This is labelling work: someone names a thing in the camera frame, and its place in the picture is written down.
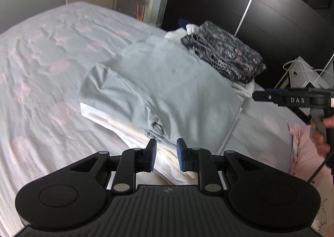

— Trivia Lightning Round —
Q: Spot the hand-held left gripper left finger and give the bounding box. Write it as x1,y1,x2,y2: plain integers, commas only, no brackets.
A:
69,138,157,196

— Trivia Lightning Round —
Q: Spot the black wardrobe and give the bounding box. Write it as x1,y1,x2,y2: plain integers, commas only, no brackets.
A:
162,0,334,123

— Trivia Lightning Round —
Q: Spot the grey long-sleeved shirt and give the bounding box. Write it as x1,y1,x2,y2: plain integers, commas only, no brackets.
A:
78,36,244,146

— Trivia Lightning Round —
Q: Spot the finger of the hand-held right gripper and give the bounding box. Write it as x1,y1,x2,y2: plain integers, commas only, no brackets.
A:
253,89,282,104

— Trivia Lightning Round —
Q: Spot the dark patterned folded cloth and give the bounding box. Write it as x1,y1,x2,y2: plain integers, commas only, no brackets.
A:
181,20,267,84

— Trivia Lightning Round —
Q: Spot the person's right hand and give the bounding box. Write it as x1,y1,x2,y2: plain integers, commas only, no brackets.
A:
310,118,334,154

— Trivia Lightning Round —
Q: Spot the white box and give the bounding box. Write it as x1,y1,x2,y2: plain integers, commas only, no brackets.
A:
274,56,334,92

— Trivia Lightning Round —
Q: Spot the pink-dotted grey bed sheet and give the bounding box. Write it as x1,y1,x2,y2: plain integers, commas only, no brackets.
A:
0,1,308,237

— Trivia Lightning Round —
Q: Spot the small white garment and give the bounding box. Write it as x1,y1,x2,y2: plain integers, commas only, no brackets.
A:
166,25,200,41

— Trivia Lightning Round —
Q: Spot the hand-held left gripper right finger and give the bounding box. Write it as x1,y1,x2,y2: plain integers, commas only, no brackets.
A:
176,138,264,196

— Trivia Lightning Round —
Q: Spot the black cable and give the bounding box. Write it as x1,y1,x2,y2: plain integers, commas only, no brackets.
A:
307,157,330,183

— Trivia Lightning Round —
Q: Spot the stack of white clothes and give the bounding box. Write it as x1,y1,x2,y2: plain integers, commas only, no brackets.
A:
80,79,255,185

